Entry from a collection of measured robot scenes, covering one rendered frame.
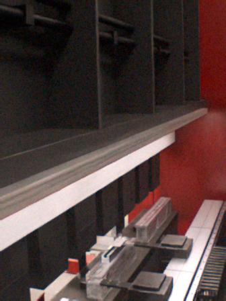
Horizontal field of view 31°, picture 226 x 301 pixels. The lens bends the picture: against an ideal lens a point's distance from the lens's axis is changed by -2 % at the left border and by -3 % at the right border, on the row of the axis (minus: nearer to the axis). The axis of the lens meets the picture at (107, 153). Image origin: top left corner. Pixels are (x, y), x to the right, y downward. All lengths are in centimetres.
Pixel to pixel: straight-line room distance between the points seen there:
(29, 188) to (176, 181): 190
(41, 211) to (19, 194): 46
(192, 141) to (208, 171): 19
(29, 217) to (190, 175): 155
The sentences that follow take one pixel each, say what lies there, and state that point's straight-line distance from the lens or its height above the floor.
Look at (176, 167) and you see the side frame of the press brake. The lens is 240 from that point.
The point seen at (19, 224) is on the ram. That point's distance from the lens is 93.
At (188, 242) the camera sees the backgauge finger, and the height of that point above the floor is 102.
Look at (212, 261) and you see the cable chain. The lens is 141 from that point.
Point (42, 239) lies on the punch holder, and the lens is 102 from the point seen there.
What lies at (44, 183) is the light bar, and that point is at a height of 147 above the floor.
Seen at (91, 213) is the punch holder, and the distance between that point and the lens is 128.
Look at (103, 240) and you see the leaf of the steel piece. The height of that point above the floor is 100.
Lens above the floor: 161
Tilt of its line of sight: 9 degrees down
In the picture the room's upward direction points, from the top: 2 degrees counter-clockwise
